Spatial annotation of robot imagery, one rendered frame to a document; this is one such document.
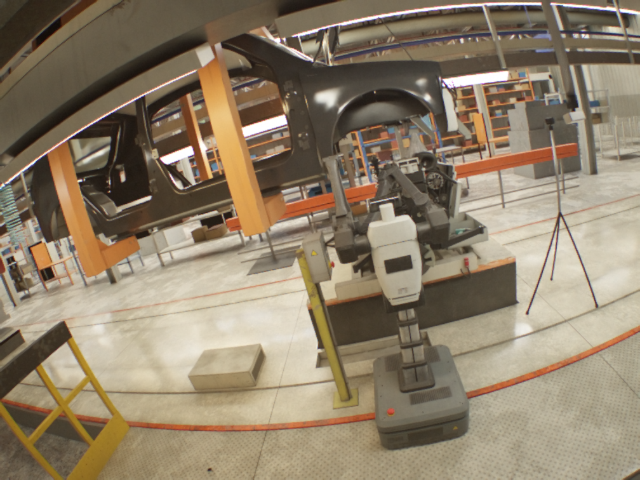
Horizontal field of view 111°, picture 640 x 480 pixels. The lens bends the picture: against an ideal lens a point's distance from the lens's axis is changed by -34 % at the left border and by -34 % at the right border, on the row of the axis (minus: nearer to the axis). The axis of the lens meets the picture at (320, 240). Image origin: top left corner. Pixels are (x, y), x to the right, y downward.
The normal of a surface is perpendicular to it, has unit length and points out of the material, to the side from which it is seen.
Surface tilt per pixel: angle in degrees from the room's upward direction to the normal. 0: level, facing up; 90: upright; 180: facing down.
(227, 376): 90
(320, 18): 117
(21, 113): 90
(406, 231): 90
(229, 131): 90
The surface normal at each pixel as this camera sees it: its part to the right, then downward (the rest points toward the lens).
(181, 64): 0.04, 0.68
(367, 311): -0.08, 0.29
